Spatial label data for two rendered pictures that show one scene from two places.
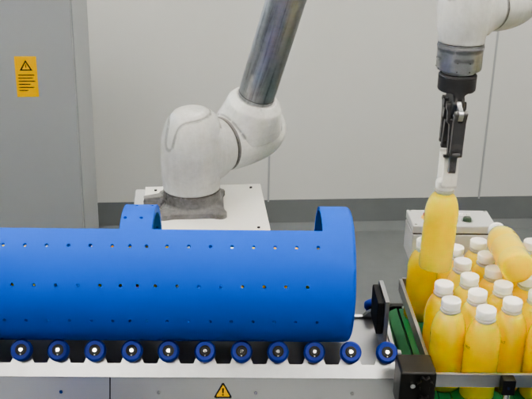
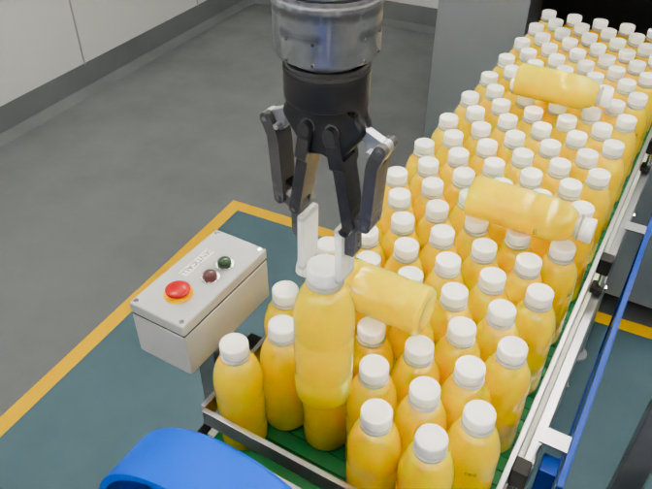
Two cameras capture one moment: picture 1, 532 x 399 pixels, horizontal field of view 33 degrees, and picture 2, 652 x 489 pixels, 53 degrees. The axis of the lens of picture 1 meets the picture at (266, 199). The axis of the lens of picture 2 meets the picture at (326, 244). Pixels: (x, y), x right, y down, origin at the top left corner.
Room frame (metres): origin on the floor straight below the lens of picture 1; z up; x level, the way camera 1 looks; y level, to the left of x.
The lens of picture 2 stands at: (1.46, 0.07, 1.74)
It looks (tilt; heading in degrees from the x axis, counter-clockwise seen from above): 39 degrees down; 302
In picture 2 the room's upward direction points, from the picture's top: straight up
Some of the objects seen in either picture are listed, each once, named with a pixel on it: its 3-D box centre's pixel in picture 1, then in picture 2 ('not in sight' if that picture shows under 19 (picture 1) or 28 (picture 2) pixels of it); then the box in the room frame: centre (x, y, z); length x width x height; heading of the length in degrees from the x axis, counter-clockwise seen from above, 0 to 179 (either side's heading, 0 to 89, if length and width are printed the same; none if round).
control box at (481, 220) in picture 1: (449, 236); (204, 297); (2.01, -0.45, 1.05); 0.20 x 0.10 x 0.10; 92
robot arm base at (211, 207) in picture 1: (184, 196); not in sight; (2.26, 0.22, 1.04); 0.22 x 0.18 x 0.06; 95
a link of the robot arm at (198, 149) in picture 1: (193, 147); not in sight; (2.27, 0.19, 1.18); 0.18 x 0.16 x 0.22; 136
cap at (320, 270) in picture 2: (445, 183); (324, 270); (1.74, -0.37, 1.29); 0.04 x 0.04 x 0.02
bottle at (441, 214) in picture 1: (439, 228); (324, 337); (1.74, -0.37, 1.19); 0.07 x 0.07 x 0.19
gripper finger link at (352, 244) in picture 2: (453, 161); (361, 235); (1.70, -0.37, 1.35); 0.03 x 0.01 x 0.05; 1
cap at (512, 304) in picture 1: (512, 303); (470, 370); (1.60, -0.50, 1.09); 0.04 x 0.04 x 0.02
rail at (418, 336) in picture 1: (415, 327); (323, 479); (1.71, -0.33, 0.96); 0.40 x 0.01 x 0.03; 2
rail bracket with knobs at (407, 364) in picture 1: (414, 384); not in sight; (1.51, -0.30, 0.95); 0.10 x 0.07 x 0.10; 2
